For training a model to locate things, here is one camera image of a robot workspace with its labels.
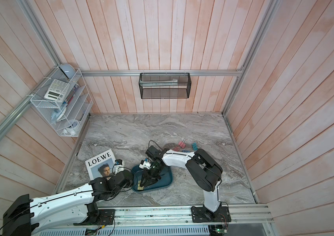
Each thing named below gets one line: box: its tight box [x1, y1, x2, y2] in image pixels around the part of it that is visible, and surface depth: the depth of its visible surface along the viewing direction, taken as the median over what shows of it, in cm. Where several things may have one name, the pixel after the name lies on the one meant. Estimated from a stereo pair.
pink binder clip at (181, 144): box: [177, 138, 187, 149], surface depth 103 cm
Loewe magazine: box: [84, 148, 116, 181], surface depth 90 cm
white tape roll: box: [63, 118, 80, 136], surface depth 92 cm
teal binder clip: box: [191, 142, 198, 151], surface depth 100 cm
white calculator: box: [43, 78, 71, 103], surface depth 77 cm
